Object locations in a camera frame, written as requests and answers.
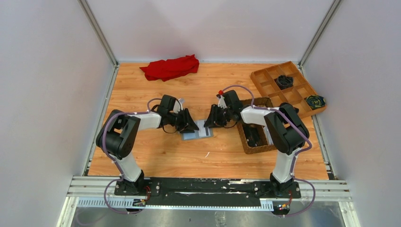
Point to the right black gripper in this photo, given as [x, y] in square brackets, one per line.
[219, 116]

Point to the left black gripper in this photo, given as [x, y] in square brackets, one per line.
[183, 119]

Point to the white black-striped credit card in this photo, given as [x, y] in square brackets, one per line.
[203, 132]

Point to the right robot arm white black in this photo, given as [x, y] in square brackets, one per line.
[287, 131]

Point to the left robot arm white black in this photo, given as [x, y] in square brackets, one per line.
[117, 136]

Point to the black cards in basket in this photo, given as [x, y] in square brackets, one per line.
[252, 136]

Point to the white cards in basket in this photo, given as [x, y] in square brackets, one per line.
[268, 136]

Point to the woven wicker basket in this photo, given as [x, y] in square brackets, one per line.
[260, 102]

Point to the red cloth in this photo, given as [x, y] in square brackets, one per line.
[171, 68]

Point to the dark brown rolled belt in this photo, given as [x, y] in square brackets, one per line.
[288, 105]

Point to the wooden compartment tray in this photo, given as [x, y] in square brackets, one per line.
[264, 81]

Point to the black rolled belt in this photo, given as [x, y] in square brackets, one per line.
[284, 82]

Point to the blue yellow rolled tie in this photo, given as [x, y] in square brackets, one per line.
[315, 101]

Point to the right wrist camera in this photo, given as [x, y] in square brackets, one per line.
[221, 101]

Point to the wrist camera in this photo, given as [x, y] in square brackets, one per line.
[178, 106]
[221, 101]

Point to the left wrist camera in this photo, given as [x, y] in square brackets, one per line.
[178, 106]

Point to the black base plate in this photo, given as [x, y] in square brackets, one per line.
[207, 192]

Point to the aluminium frame rail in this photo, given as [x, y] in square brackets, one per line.
[99, 192]

